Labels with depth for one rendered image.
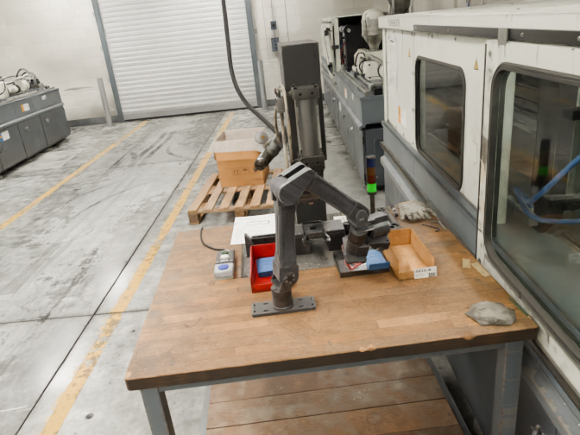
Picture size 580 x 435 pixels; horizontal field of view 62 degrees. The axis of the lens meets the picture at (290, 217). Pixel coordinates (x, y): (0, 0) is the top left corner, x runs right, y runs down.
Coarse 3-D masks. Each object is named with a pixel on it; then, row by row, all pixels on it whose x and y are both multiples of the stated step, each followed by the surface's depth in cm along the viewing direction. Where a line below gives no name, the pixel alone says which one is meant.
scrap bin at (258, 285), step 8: (256, 248) 183; (264, 248) 183; (272, 248) 183; (256, 256) 184; (264, 256) 185; (272, 256) 185; (256, 272) 174; (256, 280) 169; (264, 280) 169; (256, 288) 162; (264, 288) 162
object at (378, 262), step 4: (372, 252) 175; (376, 252) 175; (380, 252) 175; (368, 256) 173; (376, 256) 172; (380, 256) 172; (368, 260) 170; (372, 260) 170; (376, 260) 170; (380, 260) 169; (384, 260) 169; (368, 264) 167; (372, 264) 162; (376, 264) 162; (380, 264) 163; (384, 264) 163; (388, 264) 163; (368, 268) 165; (372, 268) 164; (376, 268) 164; (380, 268) 164
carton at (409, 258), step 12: (408, 228) 180; (396, 240) 182; (408, 240) 182; (420, 240) 170; (384, 252) 176; (396, 252) 178; (408, 252) 177; (420, 252) 171; (396, 264) 160; (408, 264) 168; (420, 264) 168; (432, 264) 159; (396, 276) 162; (408, 276) 160; (420, 276) 160; (432, 276) 160
